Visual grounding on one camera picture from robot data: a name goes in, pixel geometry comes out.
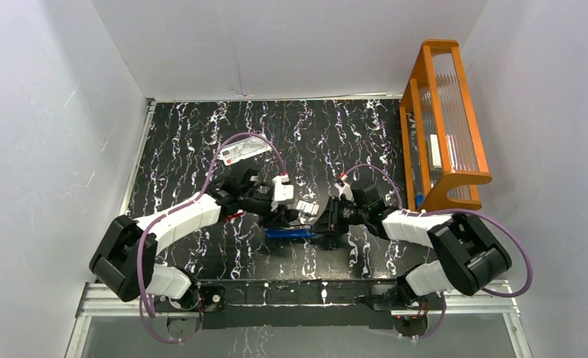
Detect orange wooden rack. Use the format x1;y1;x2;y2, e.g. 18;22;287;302
399;39;493;212

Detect silver staple strips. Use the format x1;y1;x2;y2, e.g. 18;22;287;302
296;200;319;217

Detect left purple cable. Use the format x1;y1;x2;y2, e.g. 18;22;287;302
137;132;290;345

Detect red white staple box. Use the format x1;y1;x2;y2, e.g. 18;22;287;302
225;210;244;221

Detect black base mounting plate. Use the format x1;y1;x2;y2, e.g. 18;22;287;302
155;279;443;334

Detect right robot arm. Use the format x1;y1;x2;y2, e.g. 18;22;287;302
312;180;512;309

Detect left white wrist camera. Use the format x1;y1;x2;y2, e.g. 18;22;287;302
272;174;294;204

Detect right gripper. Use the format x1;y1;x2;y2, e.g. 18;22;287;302
309;195;367;236

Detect white plastic package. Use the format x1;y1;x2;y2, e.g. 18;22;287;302
218;136;273;166

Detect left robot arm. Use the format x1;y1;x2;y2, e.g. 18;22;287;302
89;169;298;310

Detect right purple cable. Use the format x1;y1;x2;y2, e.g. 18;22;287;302
340;163;534;340

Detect aluminium frame rail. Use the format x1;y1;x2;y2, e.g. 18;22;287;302
66;281;532;357

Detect purple cable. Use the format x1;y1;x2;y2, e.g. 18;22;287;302
340;163;534;340
137;132;290;345

